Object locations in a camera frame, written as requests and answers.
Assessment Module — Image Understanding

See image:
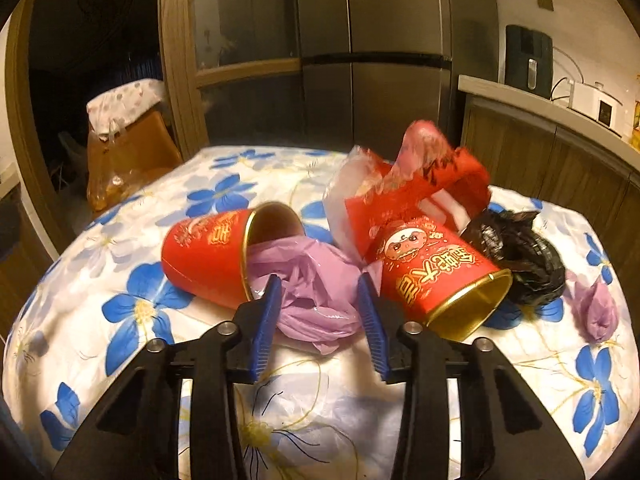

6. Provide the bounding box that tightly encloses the polka dot white cloth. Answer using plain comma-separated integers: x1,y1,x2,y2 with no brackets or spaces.
86,78,166,141

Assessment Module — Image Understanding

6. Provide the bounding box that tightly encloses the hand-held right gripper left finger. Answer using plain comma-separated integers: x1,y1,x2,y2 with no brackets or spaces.
52,274,283,480

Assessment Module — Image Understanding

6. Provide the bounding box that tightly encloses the red cartoon print paper cup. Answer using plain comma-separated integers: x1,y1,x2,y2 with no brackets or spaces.
365,215,514,343

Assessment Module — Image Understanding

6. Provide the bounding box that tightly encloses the red and white plastic bag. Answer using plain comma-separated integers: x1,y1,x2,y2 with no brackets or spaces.
345,147,493,271

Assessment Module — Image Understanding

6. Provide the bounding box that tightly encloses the red paper cup gold rim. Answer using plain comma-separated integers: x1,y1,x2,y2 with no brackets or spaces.
161,201,306,311

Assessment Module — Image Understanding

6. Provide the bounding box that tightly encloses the dark steel refrigerator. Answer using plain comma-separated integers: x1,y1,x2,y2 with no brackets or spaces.
295,0,501,148

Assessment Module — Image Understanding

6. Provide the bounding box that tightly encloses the blue floral white tablecloth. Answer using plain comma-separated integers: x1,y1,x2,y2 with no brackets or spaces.
2,146,633,480

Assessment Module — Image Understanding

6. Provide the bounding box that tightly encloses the black plastic bag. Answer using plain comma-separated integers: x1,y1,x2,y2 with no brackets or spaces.
460,210,567,306

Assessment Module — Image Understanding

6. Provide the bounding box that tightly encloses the white rice cooker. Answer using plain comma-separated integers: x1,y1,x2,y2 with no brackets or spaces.
569,81,626,136

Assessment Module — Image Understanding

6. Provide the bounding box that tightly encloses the small purple plastic bag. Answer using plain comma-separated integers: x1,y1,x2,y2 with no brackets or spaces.
570,277,620,343

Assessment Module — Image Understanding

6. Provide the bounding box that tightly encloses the translucent pale red plastic bag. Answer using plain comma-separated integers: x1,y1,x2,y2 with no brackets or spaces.
400,120,458,181

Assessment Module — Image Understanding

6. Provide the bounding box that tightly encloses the black air fryer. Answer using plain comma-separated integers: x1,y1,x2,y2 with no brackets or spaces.
504,24,553,99

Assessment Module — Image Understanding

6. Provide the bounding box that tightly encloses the wooden glass sliding door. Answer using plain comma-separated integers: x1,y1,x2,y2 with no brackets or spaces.
159,0,307,161

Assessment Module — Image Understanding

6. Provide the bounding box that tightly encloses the large purple plastic bag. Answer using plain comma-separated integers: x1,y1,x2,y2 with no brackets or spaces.
242,237,381,356

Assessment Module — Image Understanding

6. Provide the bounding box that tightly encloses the orange brown chair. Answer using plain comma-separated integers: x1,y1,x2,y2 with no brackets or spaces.
87,110,183,211

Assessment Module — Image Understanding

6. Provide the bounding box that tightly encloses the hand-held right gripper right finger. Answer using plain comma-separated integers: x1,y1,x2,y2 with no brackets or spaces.
356,272,583,480

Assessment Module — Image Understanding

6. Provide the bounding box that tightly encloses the clear plastic bag with food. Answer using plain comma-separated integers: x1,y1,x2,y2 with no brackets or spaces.
86,120,151,213

